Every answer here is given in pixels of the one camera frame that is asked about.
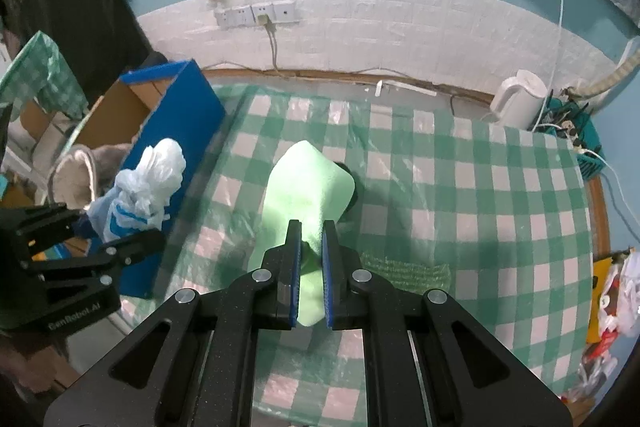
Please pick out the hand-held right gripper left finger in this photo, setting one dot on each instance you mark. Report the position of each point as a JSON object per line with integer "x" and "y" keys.
{"x": 295, "y": 277}

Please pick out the striped white plastic bag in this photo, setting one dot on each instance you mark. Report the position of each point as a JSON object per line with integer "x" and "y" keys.
{"x": 140, "y": 192}

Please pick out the green checkered tablecloth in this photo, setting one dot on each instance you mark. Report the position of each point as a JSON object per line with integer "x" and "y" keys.
{"x": 35, "y": 72}
{"x": 450, "y": 187}

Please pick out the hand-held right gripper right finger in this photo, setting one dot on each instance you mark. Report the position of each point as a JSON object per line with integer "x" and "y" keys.
{"x": 328, "y": 277}

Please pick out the blue cardboard box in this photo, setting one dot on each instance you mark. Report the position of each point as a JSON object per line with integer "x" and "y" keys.
{"x": 192, "y": 107}

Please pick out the brown cardboard box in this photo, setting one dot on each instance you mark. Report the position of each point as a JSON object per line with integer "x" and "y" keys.
{"x": 35, "y": 122}

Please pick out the white power strip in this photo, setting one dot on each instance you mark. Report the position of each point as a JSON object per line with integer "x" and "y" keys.
{"x": 570, "y": 132}

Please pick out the pile of plastic bags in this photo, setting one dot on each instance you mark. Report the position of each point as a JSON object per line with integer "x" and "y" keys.
{"x": 617, "y": 322}

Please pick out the yellow bag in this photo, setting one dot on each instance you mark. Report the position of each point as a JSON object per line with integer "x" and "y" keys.
{"x": 597, "y": 307}

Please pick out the grey plush cloth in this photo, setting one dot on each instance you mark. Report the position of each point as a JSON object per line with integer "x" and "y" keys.
{"x": 70, "y": 179}

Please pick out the teal plastic basket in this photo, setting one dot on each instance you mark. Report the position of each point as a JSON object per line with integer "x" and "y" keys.
{"x": 592, "y": 157}

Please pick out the white plastic strip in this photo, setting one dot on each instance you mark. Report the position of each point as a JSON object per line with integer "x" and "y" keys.
{"x": 405, "y": 87}

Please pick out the green foam sheet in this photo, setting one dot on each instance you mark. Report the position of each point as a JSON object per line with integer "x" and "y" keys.
{"x": 305, "y": 187}

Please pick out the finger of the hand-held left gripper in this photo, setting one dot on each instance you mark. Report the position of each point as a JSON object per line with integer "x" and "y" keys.
{"x": 135, "y": 244}
{"x": 45, "y": 219}

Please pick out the white electric kettle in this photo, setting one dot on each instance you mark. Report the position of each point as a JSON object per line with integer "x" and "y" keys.
{"x": 520, "y": 99}

